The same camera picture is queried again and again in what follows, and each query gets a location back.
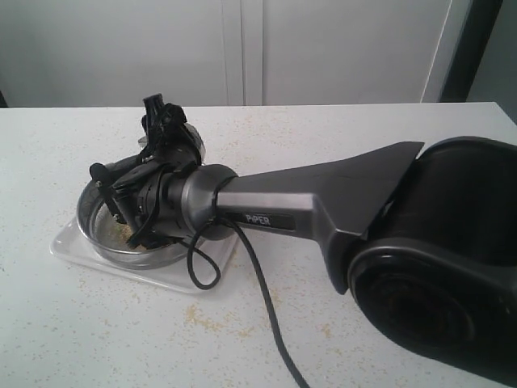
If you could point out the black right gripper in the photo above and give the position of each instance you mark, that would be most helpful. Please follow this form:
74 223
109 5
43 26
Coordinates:
145 194

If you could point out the round steel mesh sieve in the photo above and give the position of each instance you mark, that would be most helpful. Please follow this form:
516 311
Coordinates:
89 210

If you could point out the stainless steel cup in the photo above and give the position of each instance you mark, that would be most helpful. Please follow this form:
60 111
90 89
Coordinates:
178 143

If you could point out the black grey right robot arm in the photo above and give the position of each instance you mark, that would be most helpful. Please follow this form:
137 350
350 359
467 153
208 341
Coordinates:
422 237

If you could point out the pile of beige sand grains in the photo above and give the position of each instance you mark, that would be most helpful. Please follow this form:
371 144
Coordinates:
118 234

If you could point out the white cabinet with doors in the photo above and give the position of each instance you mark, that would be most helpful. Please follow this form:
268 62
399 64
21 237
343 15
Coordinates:
213 53

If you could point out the white rectangular plastic tray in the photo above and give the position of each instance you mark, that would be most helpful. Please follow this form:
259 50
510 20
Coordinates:
166 268

